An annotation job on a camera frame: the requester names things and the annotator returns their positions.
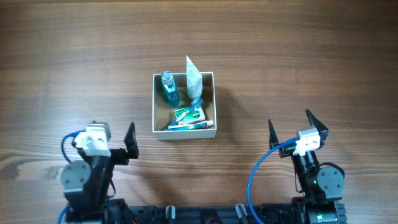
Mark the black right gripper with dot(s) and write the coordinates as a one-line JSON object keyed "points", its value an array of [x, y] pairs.
{"points": [[286, 150]]}

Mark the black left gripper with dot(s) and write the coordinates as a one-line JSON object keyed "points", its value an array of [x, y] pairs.
{"points": [[117, 154]]}

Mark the teal small toothpaste tube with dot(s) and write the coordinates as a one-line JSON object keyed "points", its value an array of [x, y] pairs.
{"points": [[200, 125]]}

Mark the blue mouthwash bottle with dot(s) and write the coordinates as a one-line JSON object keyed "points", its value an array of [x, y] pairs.
{"points": [[170, 89]]}

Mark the green soap box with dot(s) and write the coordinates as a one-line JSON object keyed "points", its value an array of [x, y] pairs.
{"points": [[195, 116]]}

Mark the white toothpaste tube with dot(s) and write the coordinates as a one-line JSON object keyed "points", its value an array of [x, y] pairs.
{"points": [[194, 80]]}

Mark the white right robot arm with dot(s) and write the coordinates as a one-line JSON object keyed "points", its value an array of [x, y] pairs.
{"points": [[321, 183]]}

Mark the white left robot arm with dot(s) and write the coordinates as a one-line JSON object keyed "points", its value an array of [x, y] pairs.
{"points": [[88, 175]]}

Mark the white cardboard box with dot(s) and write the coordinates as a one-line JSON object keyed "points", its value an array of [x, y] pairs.
{"points": [[163, 114]]}

